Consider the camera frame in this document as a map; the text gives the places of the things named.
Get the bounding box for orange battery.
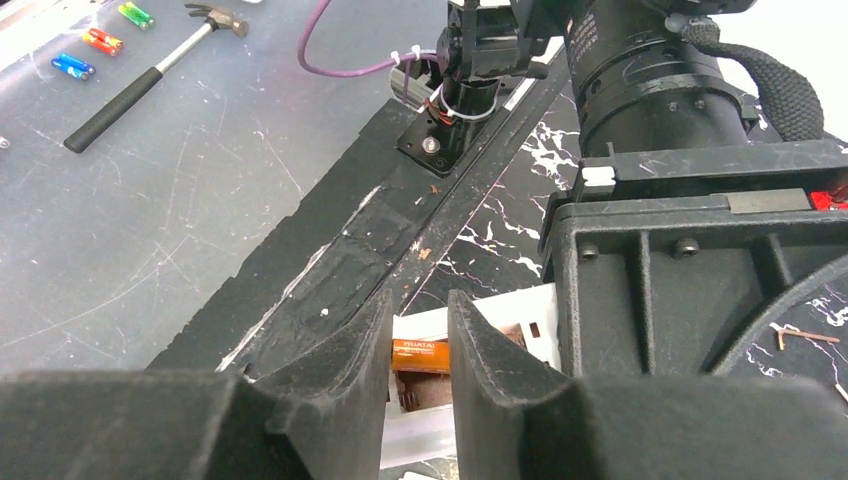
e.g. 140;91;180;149
391;339;450;374

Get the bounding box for small brown wire clip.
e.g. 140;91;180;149
769;322;841;352

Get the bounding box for white remote control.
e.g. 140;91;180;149
380;284;565;474

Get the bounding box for green battery pair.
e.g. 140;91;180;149
118;1;155;30

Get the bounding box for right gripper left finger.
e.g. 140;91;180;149
1;293;393;479

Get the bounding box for claw hammer black handle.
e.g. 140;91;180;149
63;3;250;155

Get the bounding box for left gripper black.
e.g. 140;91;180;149
539;140;847;378

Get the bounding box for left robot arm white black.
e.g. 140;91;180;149
437;1;847;387

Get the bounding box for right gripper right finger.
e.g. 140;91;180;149
447;290;848;480

